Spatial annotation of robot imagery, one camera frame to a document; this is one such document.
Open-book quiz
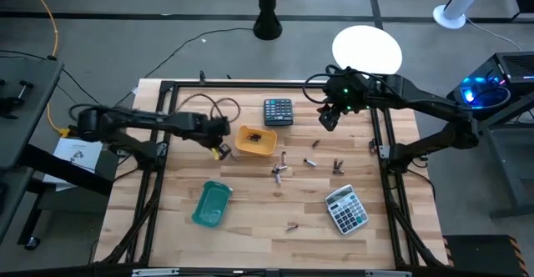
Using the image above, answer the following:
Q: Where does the thin looped arm cable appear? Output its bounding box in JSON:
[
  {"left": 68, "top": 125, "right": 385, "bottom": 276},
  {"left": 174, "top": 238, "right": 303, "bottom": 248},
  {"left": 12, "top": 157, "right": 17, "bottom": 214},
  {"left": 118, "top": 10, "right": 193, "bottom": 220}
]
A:
[{"left": 177, "top": 93, "right": 242, "bottom": 123}]

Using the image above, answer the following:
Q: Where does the grey computer stand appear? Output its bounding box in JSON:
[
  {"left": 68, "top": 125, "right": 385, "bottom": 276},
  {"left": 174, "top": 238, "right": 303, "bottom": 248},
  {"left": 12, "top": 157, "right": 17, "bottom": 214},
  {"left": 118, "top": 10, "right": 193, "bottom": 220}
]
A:
[{"left": 479, "top": 97, "right": 534, "bottom": 219}]

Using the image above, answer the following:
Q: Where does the silver frame bracket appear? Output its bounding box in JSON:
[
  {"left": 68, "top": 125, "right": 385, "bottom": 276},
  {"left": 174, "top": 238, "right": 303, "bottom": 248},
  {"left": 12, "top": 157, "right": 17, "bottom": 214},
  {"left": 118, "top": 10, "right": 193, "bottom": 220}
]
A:
[{"left": 369, "top": 138, "right": 391, "bottom": 160}]

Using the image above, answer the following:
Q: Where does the white paper sheet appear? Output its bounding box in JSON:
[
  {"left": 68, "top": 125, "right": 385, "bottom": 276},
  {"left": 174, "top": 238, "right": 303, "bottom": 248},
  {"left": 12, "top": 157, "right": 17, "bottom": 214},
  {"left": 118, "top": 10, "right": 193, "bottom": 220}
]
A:
[{"left": 43, "top": 137, "right": 104, "bottom": 193}]

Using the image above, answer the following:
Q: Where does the black floor cable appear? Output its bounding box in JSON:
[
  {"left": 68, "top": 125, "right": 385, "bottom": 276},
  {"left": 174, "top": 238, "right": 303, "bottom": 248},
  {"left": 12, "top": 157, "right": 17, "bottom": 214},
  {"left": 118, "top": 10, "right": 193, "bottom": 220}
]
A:
[{"left": 114, "top": 27, "right": 254, "bottom": 107}]

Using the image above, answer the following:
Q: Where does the black caster wheel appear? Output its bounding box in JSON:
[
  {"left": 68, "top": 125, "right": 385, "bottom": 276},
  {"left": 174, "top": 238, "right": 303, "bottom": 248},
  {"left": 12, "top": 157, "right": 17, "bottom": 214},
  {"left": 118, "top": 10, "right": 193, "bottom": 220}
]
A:
[{"left": 23, "top": 235, "right": 42, "bottom": 251}]

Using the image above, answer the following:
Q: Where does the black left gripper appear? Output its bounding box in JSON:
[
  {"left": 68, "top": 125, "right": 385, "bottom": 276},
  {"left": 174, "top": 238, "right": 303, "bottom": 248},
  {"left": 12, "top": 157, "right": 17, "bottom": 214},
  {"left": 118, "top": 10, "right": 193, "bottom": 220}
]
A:
[{"left": 194, "top": 113, "right": 233, "bottom": 161}]

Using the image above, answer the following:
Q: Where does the white tower fan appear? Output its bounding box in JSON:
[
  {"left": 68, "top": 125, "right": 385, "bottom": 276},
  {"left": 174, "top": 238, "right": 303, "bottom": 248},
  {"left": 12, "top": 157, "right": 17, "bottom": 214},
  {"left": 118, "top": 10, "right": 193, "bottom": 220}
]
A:
[{"left": 432, "top": 0, "right": 496, "bottom": 30}]

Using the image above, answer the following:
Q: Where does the grey side table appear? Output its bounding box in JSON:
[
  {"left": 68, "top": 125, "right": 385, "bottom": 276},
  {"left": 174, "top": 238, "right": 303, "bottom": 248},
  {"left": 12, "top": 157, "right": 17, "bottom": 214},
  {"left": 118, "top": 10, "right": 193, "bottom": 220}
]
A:
[{"left": 0, "top": 58, "right": 64, "bottom": 240}]

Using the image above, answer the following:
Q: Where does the white round stool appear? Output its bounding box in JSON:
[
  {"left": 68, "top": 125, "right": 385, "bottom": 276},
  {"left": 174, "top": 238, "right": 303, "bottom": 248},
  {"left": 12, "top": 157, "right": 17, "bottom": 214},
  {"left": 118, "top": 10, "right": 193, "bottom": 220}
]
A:
[{"left": 331, "top": 24, "right": 404, "bottom": 81}]

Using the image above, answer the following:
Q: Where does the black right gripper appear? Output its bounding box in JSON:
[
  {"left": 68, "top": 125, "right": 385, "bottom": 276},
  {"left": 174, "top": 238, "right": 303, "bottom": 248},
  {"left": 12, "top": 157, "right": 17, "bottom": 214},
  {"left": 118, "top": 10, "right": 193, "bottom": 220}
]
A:
[{"left": 318, "top": 70, "right": 379, "bottom": 133}]

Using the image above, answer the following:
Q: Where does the green plastic bin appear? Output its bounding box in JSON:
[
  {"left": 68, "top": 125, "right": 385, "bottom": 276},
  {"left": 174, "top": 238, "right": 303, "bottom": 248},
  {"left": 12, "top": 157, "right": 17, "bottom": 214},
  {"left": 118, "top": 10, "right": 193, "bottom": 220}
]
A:
[{"left": 191, "top": 179, "right": 234, "bottom": 229}]

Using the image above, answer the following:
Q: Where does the dark blue calculator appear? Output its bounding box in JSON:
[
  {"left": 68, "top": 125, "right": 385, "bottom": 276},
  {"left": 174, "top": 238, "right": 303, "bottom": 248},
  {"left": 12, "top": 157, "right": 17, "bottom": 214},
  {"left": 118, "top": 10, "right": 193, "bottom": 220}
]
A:
[{"left": 263, "top": 98, "right": 295, "bottom": 127}]

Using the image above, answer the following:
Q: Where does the black yellow striped box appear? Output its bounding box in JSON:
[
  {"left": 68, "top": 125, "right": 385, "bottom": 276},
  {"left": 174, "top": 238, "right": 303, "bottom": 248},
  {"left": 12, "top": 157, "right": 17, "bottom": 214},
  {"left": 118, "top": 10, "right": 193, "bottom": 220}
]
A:
[{"left": 442, "top": 234, "right": 529, "bottom": 277}]

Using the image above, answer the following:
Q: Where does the yellow plastic bin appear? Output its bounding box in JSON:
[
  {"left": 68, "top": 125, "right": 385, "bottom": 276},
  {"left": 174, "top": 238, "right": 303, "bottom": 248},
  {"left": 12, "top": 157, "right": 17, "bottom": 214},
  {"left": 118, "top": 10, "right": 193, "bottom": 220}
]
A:
[{"left": 234, "top": 124, "right": 279, "bottom": 158}]

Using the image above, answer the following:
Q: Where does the black clamp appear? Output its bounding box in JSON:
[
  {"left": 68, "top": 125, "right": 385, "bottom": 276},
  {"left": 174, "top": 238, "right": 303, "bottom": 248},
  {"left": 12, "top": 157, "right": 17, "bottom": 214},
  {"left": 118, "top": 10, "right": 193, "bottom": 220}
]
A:
[{"left": 0, "top": 79, "right": 34, "bottom": 120}]

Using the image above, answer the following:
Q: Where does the silver calculator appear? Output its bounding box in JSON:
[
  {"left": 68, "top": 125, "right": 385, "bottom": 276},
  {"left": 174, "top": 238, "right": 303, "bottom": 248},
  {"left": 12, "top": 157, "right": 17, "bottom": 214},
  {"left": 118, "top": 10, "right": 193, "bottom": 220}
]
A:
[{"left": 324, "top": 184, "right": 370, "bottom": 236}]

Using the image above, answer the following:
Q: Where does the black pole with base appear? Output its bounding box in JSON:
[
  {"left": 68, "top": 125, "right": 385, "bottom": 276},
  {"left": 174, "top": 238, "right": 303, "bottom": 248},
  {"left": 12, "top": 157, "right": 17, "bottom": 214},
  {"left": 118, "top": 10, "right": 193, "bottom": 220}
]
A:
[{"left": 253, "top": 0, "right": 284, "bottom": 41}]

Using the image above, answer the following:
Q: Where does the black looped gripper cable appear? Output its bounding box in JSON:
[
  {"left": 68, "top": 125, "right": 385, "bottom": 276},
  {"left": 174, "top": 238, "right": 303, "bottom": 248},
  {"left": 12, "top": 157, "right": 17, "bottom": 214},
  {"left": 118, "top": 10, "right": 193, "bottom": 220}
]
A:
[{"left": 302, "top": 64, "right": 347, "bottom": 105}]

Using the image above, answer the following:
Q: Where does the black computer tower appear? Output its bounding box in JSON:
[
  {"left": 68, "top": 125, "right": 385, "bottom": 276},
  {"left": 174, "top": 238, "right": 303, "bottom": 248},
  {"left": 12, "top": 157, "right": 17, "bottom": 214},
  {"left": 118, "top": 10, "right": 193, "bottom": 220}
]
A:
[{"left": 446, "top": 51, "right": 534, "bottom": 111}]

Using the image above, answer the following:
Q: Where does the black support beam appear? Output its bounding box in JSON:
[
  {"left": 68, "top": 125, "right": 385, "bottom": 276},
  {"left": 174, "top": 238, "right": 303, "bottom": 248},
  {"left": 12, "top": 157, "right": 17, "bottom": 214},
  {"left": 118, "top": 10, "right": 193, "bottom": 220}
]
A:
[{"left": 18, "top": 143, "right": 114, "bottom": 197}]

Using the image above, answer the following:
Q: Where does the white fan cable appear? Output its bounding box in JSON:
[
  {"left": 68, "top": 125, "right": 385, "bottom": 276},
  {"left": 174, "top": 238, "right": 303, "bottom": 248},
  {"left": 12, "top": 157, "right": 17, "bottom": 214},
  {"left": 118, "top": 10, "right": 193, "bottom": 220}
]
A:
[{"left": 465, "top": 17, "right": 522, "bottom": 51}]

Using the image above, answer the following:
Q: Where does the yellow floor cable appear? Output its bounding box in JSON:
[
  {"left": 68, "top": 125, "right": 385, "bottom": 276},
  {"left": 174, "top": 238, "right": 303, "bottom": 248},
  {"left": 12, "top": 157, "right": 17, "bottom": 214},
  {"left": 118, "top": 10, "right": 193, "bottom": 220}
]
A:
[{"left": 23, "top": 0, "right": 71, "bottom": 139}]

